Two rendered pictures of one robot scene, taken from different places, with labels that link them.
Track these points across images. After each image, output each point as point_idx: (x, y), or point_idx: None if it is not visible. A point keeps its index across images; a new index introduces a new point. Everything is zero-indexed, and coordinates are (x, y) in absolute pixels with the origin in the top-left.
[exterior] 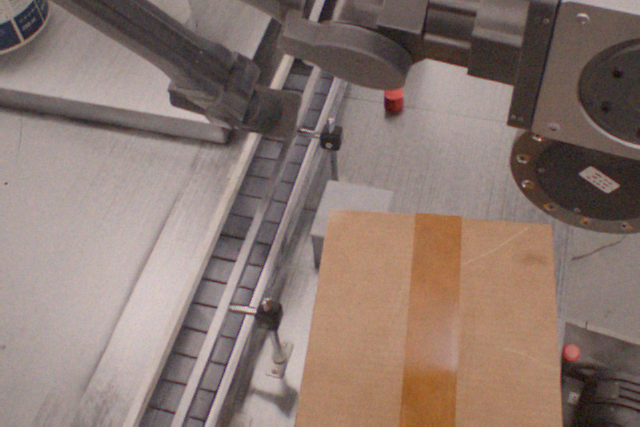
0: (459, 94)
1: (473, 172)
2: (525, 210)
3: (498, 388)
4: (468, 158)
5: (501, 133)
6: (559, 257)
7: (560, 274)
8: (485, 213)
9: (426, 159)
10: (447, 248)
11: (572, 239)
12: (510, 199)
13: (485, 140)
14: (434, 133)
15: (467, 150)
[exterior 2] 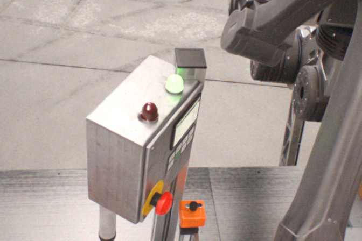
0: (200, 231)
1: (258, 213)
2: (271, 186)
3: None
4: (249, 217)
5: (223, 204)
6: (290, 170)
7: (299, 169)
8: (282, 203)
9: (260, 239)
10: None
11: (277, 166)
12: (267, 193)
13: (232, 211)
14: (239, 239)
15: (244, 219)
